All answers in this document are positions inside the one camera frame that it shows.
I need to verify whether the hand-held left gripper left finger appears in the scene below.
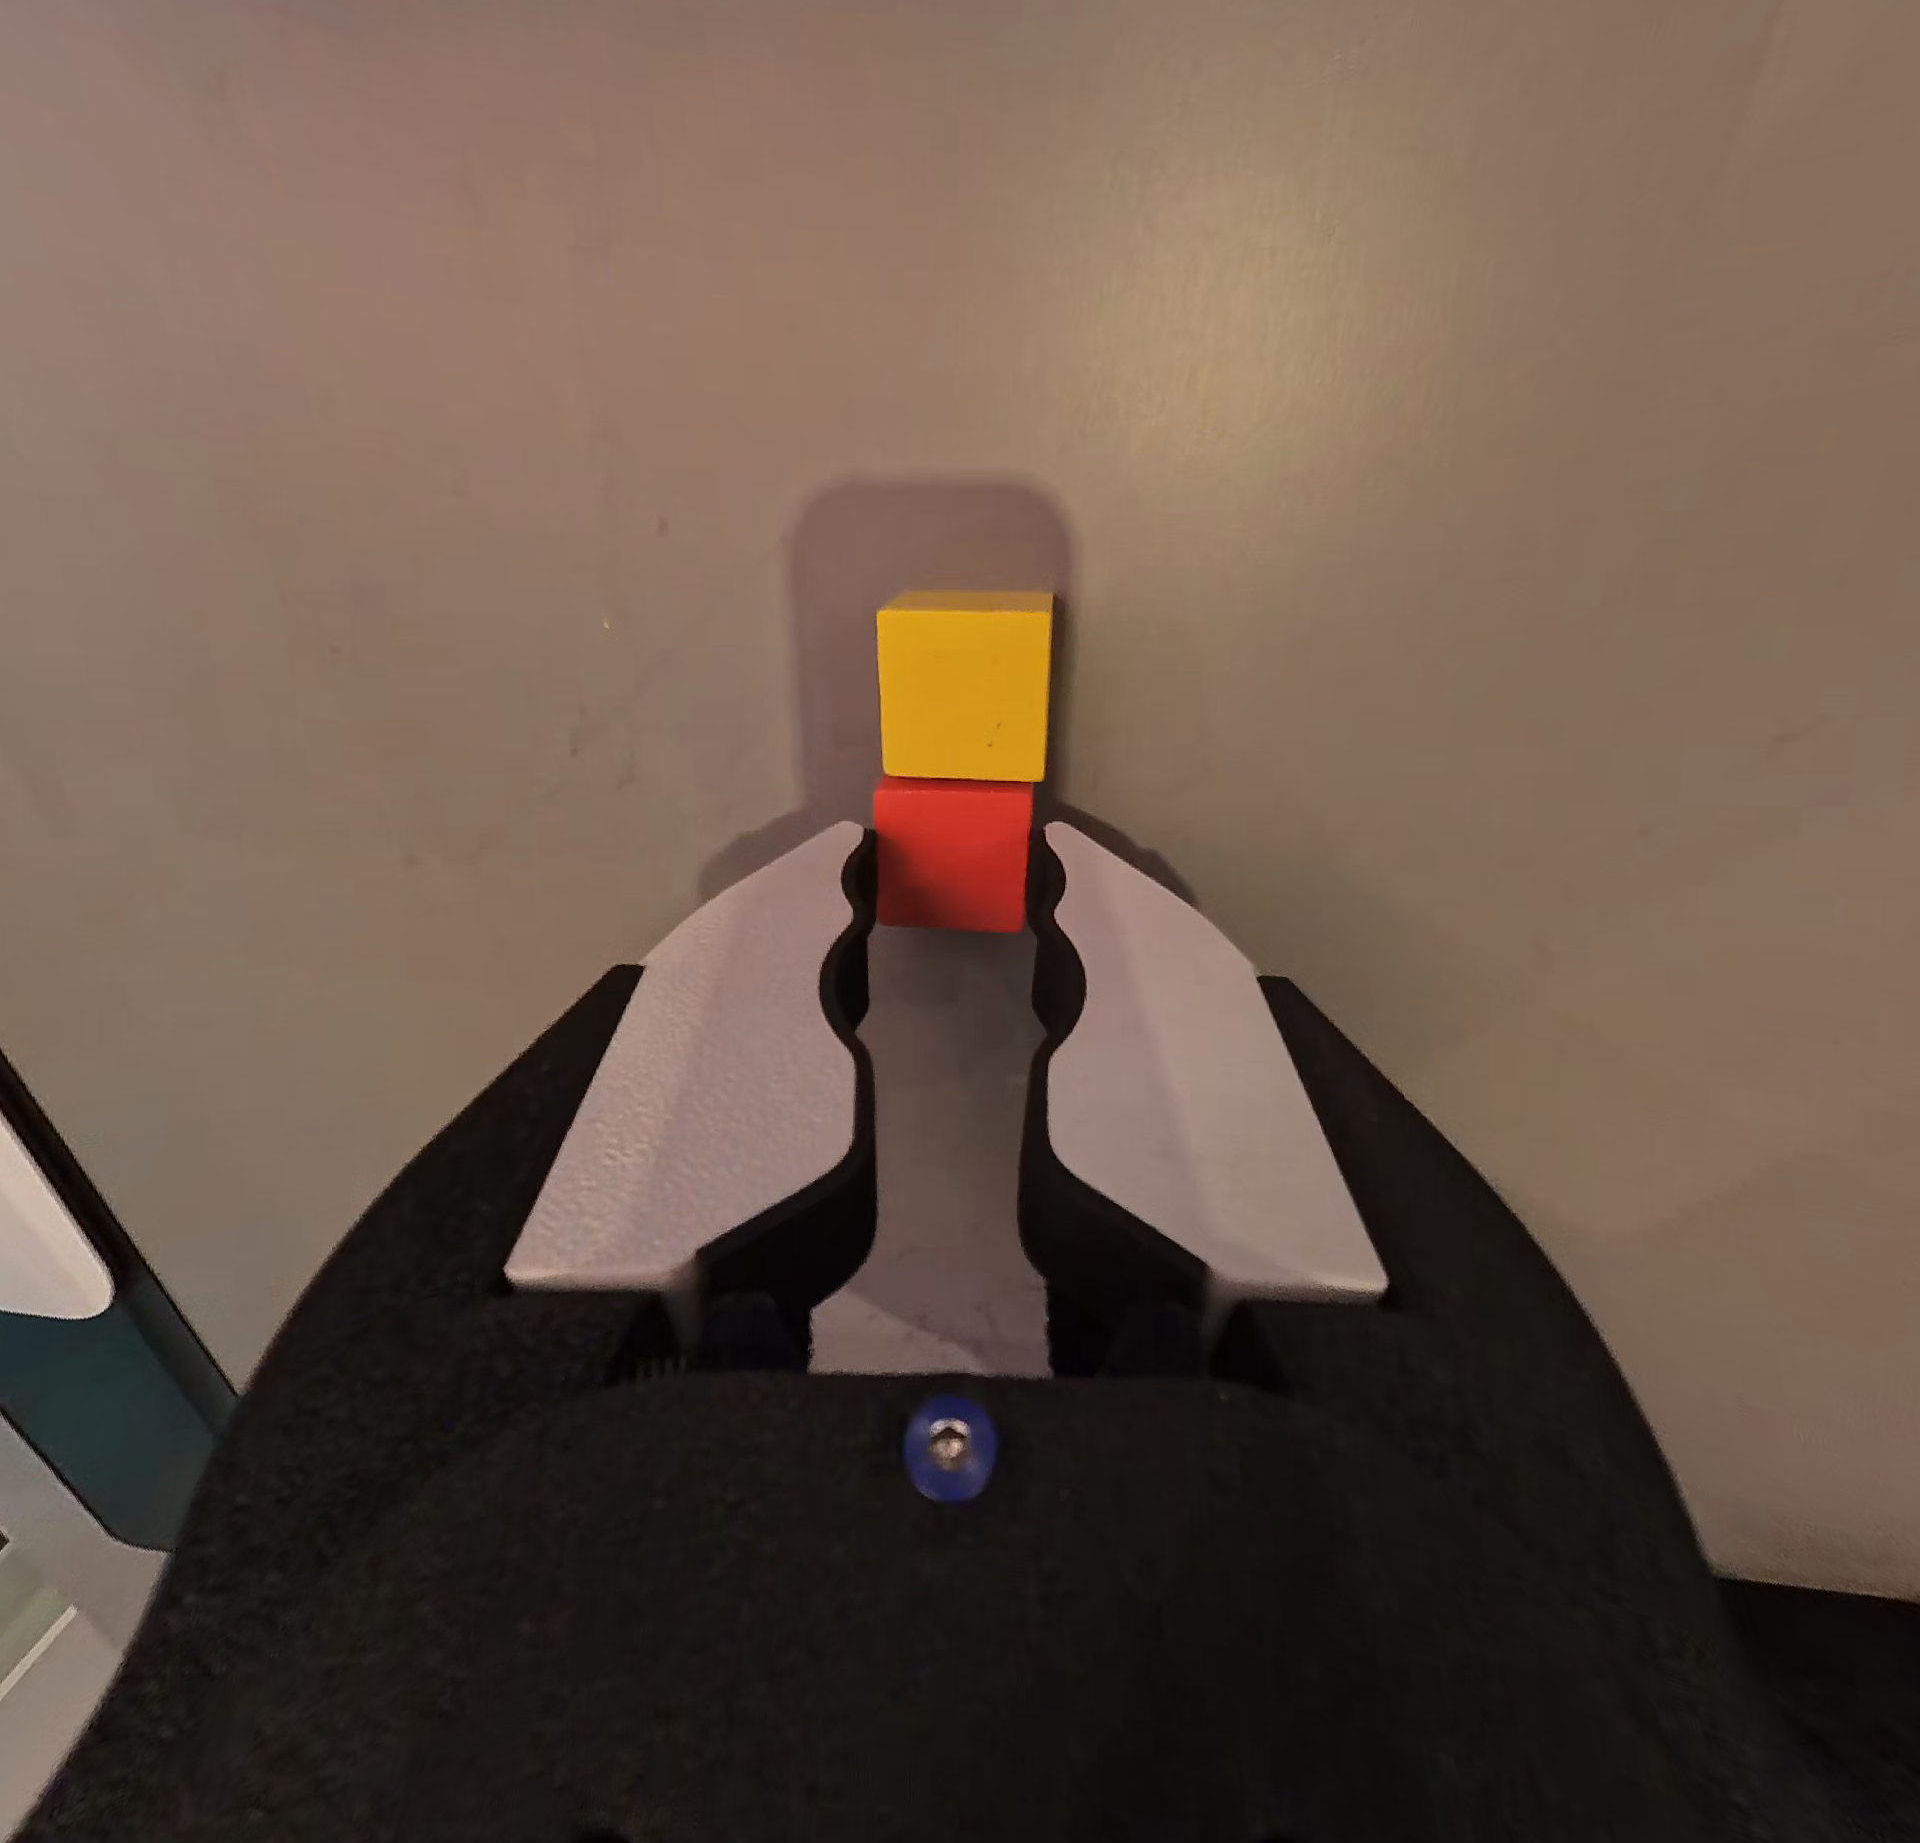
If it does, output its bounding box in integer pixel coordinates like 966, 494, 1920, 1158
503, 823, 879, 1373

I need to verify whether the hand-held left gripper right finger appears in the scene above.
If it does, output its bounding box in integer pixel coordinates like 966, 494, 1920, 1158
1021, 820, 1392, 1378

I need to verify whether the red wooden cube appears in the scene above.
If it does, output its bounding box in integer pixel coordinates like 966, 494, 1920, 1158
871, 775, 1038, 934

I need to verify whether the yellow wooden cube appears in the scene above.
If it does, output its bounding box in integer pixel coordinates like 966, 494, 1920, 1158
874, 588, 1058, 787

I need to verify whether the white side table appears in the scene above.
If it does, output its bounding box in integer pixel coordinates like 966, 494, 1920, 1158
0, 1423, 129, 1746

